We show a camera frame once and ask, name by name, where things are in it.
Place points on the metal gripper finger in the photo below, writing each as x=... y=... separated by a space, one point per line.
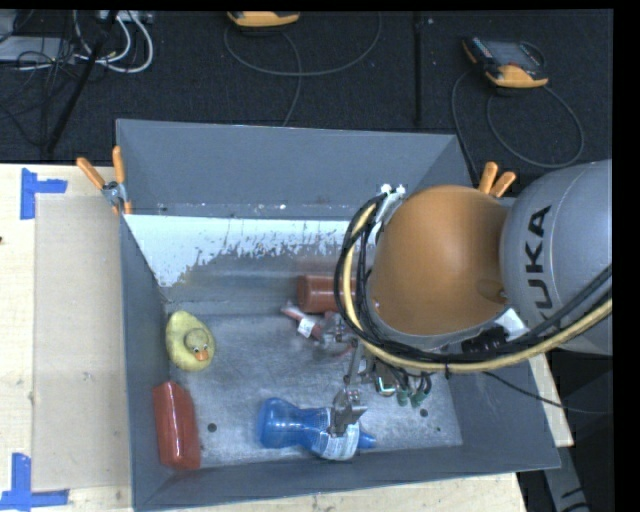
x=357 y=411
x=339 y=417

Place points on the blue plastic bottle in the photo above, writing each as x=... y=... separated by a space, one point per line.
x=285 y=425

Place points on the red and white small tool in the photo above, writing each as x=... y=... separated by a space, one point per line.
x=312 y=325

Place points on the red-brown flat block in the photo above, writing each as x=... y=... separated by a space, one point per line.
x=320 y=292
x=175 y=425

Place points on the yellow rubber duck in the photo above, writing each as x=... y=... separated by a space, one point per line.
x=190 y=340

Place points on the grey metal bin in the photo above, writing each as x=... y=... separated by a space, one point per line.
x=240 y=170

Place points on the pale wood flat board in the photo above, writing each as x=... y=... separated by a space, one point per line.
x=75 y=325

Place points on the black cylinder on white bracket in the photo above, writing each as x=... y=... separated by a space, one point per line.
x=492 y=337

